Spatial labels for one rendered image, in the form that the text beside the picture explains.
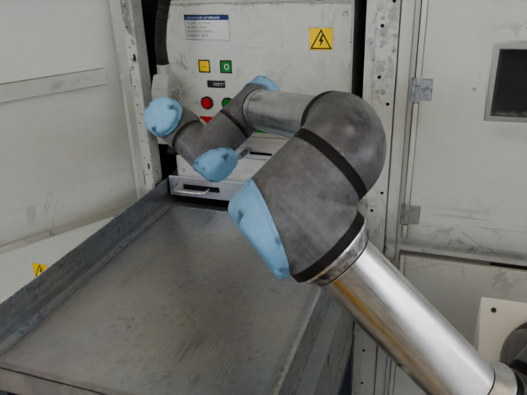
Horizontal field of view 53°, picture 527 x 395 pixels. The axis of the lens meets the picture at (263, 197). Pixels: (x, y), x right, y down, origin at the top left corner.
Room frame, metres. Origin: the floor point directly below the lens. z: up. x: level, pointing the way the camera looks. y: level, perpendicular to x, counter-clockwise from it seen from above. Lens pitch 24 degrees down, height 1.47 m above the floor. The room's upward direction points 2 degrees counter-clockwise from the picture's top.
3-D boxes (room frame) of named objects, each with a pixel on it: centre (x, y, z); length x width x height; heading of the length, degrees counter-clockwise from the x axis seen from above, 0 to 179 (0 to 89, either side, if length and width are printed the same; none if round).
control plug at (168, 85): (1.32, 0.23, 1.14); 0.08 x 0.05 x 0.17; 160
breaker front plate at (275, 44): (1.32, 0.01, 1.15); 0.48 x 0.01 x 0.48; 70
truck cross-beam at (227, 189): (1.33, 0.01, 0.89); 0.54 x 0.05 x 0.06; 70
